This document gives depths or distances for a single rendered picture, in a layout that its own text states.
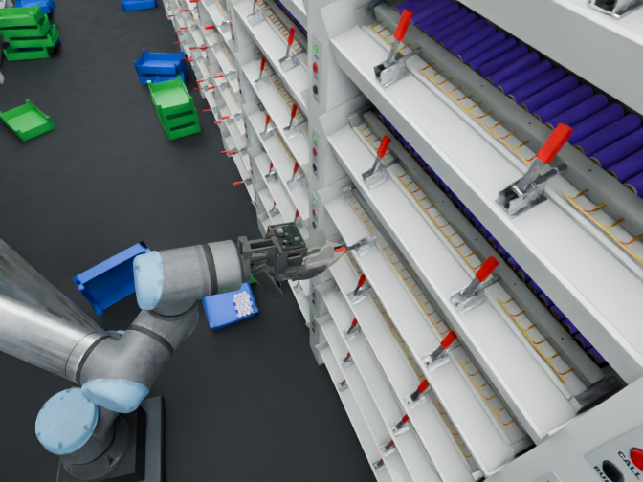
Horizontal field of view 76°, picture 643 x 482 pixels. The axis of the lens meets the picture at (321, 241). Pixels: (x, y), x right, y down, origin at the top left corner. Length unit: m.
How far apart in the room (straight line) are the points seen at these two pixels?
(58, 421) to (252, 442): 0.62
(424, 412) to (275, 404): 0.84
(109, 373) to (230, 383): 0.99
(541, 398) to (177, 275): 0.53
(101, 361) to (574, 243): 0.68
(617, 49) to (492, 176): 0.18
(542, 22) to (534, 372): 0.38
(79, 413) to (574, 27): 1.28
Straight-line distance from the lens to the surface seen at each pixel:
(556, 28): 0.39
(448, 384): 0.75
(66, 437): 1.33
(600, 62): 0.37
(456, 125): 0.54
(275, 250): 0.73
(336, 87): 0.79
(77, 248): 2.31
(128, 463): 1.54
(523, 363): 0.58
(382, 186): 0.72
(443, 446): 0.91
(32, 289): 1.21
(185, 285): 0.70
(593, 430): 0.49
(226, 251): 0.71
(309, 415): 1.64
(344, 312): 1.21
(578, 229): 0.46
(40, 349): 0.84
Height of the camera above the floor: 1.56
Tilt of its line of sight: 49 degrees down
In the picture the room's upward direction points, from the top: 2 degrees clockwise
